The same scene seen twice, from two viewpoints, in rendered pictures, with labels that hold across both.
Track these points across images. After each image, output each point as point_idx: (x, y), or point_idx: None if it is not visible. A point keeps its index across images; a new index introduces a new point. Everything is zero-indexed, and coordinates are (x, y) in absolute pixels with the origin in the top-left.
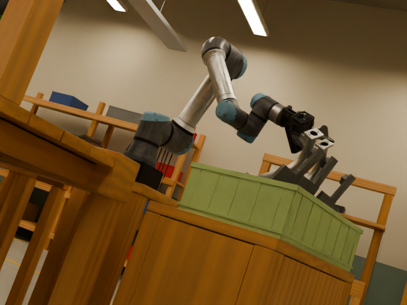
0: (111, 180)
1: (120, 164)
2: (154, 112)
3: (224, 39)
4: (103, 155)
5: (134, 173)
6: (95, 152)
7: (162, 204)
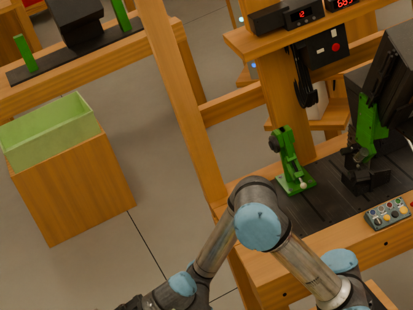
0: (249, 283)
1: (247, 274)
2: (326, 252)
3: (238, 184)
4: (239, 258)
5: (257, 292)
6: (236, 253)
7: None
